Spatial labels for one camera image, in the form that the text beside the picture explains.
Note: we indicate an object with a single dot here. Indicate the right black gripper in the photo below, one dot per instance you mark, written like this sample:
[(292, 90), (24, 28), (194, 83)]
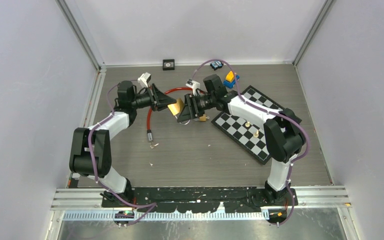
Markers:
[(190, 110)]

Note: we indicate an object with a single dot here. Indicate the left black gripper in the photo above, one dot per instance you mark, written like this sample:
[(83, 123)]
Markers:
[(158, 100)]

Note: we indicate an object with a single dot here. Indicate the small brass padlock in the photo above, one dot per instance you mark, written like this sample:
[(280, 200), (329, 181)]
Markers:
[(203, 118)]

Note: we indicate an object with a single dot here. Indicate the silver key bunch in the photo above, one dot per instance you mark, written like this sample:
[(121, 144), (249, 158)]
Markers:
[(153, 145)]

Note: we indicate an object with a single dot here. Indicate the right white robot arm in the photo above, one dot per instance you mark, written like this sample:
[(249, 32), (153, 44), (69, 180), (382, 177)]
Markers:
[(284, 138)]

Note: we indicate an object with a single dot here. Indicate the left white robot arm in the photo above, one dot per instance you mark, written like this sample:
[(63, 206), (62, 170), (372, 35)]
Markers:
[(91, 154)]

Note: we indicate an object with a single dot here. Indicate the black square box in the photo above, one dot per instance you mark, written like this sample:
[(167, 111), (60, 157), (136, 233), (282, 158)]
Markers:
[(168, 64)]

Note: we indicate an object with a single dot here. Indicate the yellow blue toy car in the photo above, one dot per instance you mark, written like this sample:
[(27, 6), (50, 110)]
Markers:
[(230, 80)]

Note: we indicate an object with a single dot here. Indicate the small blue toy car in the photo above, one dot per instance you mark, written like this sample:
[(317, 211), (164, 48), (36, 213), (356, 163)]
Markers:
[(217, 64)]

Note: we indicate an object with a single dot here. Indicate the black white chessboard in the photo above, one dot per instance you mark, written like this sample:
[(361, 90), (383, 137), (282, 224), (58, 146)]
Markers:
[(250, 138)]

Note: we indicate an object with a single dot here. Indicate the cream chess piece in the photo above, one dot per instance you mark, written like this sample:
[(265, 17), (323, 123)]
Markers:
[(256, 134)]

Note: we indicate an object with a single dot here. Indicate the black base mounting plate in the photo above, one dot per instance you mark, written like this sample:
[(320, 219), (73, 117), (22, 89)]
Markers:
[(199, 200)]

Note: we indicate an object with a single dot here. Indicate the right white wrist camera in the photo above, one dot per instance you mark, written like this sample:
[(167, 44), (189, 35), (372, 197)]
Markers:
[(194, 85)]

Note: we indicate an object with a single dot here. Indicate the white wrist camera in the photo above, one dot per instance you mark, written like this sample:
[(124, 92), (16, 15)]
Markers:
[(194, 85), (144, 79)]

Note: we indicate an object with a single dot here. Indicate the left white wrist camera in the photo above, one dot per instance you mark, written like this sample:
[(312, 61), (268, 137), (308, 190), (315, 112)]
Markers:
[(144, 79)]

